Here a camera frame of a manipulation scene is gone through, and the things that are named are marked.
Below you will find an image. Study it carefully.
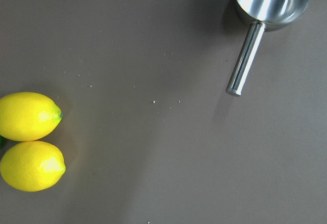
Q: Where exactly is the yellow lemon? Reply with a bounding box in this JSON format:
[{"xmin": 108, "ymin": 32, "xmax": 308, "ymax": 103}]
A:
[
  {"xmin": 1, "ymin": 141, "xmax": 66, "ymax": 192},
  {"xmin": 1, "ymin": 92, "xmax": 63, "ymax": 142}
]

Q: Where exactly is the yellow lemon lower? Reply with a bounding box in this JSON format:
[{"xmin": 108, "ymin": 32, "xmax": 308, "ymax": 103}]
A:
[{"xmin": 1, "ymin": 141, "xmax": 66, "ymax": 192}]

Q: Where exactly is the yellow lemon upper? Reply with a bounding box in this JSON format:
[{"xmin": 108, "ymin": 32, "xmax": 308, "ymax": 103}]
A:
[{"xmin": 1, "ymin": 92, "xmax": 63, "ymax": 142}]

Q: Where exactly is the steel ice scoop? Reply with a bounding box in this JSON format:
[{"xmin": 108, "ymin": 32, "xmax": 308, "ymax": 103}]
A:
[{"xmin": 226, "ymin": 0, "xmax": 310, "ymax": 96}]

